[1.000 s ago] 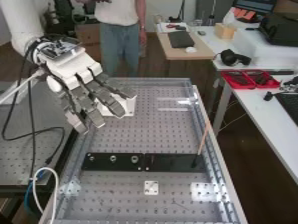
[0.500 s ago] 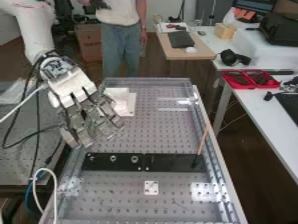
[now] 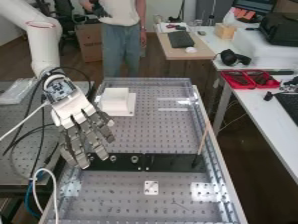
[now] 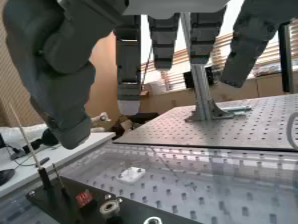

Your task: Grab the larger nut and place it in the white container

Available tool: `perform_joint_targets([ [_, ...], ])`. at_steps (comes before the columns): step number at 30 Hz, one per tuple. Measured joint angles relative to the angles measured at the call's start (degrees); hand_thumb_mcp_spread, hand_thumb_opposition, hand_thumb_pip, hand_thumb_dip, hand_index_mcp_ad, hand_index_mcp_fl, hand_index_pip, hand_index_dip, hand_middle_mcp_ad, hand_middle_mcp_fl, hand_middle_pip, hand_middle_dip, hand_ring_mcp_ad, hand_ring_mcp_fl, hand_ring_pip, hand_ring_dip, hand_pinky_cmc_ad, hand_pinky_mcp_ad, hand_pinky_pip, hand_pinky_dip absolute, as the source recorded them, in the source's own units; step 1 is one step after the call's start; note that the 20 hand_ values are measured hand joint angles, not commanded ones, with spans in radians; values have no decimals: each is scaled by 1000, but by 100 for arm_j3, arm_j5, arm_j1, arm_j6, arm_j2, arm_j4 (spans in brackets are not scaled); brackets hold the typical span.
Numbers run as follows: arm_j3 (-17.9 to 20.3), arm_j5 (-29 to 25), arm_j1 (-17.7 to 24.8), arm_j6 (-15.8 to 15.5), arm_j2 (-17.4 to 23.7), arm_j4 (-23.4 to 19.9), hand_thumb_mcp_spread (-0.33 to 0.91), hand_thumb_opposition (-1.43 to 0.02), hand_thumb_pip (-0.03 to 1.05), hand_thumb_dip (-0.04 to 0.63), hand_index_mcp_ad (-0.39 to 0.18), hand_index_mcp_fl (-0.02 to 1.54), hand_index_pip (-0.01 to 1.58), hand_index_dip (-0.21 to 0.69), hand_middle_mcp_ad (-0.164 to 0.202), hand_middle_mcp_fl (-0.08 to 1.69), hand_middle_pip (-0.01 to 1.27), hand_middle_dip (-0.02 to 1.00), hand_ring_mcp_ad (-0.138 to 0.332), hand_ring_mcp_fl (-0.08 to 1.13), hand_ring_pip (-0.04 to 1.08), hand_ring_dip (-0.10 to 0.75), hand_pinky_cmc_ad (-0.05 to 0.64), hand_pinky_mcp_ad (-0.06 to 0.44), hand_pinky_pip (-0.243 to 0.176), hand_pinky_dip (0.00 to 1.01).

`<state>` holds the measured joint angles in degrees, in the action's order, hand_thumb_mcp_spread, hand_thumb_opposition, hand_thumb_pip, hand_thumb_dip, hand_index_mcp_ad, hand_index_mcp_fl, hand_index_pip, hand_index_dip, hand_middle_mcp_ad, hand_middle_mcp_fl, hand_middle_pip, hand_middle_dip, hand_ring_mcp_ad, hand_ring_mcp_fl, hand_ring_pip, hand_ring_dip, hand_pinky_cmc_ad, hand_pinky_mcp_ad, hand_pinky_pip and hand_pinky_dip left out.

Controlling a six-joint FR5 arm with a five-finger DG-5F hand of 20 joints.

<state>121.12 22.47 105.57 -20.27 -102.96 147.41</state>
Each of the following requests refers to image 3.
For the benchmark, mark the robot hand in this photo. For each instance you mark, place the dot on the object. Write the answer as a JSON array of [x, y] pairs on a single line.
[[74, 106]]

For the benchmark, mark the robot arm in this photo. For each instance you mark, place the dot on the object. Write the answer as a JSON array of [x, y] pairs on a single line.
[[38, 36]]

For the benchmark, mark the larger metal nut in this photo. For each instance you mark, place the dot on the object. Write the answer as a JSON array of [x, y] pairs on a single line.
[[114, 158]]

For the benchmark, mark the smaller metal nut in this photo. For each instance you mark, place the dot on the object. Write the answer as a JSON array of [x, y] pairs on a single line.
[[132, 160]]

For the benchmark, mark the small white box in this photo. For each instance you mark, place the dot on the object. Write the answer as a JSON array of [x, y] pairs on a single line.
[[116, 101]]

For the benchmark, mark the clear plastic bag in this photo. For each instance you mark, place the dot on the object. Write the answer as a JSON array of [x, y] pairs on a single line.
[[15, 91]]

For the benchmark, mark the cardboard box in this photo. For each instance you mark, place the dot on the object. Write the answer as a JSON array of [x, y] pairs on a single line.
[[90, 43]]

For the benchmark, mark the person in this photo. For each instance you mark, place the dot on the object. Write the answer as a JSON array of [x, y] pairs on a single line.
[[120, 36]]

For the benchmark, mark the clear box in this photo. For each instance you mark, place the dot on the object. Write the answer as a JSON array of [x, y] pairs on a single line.
[[178, 100]]

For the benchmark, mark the black plate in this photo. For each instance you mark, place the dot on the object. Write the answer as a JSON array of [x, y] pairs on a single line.
[[164, 163]]

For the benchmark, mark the black chair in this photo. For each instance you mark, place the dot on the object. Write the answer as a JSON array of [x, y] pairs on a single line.
[[61, 13]]

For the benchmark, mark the wooden desk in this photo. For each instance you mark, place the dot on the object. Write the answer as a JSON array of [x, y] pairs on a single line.
[[184, 58]]

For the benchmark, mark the small square metal plate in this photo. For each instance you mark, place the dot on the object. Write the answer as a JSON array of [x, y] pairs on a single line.
[[151, 187]]

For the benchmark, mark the thin stick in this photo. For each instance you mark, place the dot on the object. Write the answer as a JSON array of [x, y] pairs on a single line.
[[203, 141]]

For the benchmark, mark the white mouse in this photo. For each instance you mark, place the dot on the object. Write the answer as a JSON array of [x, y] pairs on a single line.
[[191, 50]]

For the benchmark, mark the black keyboard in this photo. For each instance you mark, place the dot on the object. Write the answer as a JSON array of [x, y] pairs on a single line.
[[289, 106], [180, 39]]

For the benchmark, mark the red tray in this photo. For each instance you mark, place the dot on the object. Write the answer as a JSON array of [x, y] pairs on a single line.
[[239, 80], [264, 78]]

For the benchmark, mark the black headphones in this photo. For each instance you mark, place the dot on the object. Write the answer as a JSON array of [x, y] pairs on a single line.
[[233, 57]]

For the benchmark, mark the small wooden box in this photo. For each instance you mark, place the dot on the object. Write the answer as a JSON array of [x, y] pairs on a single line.
[[225, 31]]

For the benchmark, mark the white desk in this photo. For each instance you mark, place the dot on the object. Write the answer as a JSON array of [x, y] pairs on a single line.
[[248, 65], [267, 120]]

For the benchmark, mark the small black object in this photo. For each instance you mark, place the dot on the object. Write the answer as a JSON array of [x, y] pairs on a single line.
[[268, 96]]

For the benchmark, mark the black bag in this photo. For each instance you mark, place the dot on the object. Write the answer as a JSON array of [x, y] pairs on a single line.
[[280, 28]]

